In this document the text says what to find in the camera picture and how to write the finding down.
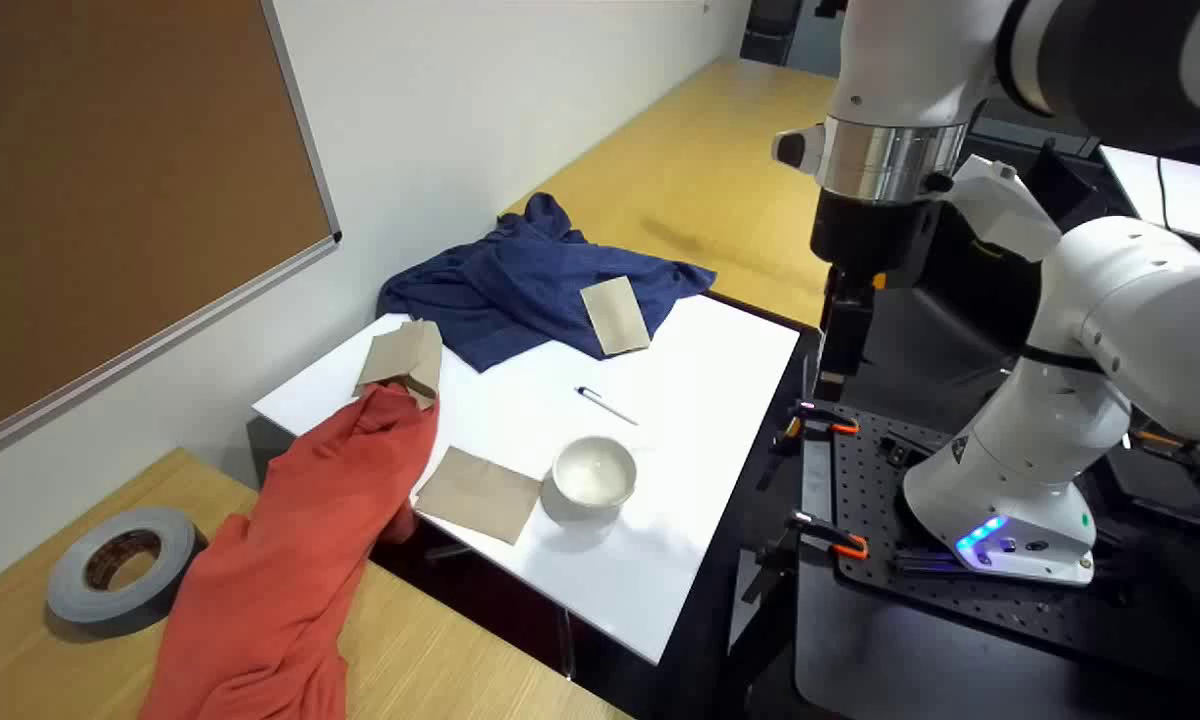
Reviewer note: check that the wooden desk with tape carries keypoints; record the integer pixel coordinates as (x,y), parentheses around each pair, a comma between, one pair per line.
(408,656)

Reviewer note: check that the white table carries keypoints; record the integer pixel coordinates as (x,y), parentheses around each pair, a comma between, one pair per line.
(690,410)

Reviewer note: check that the orange handled clamp far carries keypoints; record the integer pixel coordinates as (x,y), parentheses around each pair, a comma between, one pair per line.
(814,421)

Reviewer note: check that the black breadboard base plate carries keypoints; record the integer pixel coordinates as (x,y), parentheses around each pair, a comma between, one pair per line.
(998,624)

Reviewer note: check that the orange handled clamp near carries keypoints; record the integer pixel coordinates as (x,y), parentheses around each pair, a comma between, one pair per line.
(838,543)

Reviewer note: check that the navy blue cloth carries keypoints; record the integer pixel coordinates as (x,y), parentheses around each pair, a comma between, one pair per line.
(523,285)

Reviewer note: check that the cork pin board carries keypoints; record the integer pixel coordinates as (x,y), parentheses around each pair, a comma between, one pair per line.
(154,173)

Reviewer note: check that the grey duct tape roll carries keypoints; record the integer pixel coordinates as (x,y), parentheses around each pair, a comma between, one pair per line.
(123,574)

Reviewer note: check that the brown paper napkin by wall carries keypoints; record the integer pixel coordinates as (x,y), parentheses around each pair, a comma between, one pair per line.
(408,356)

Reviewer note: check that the thin dark pen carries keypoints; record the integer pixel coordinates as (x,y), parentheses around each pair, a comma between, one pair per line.
(595,398)

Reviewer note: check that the brown paper napkin by bowl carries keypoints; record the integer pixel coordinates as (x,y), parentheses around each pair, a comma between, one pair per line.
(478,495)

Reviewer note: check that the wooden desk far side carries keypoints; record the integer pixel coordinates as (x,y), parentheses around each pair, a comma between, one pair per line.
(697,179)

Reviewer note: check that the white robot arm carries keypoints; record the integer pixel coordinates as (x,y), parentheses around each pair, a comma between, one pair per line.
(1119,317)

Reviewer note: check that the brown paper napkin on blue cloth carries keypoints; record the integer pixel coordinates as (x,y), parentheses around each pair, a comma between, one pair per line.
(614,317)

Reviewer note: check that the orange red cloth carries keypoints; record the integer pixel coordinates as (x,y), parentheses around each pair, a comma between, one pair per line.
(258,618)

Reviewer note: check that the orange handled clamp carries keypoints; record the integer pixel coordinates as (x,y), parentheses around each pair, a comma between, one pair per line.
(838,543)
(814,421)

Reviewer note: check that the white bowl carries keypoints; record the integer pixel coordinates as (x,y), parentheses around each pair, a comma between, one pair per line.
(595,475)

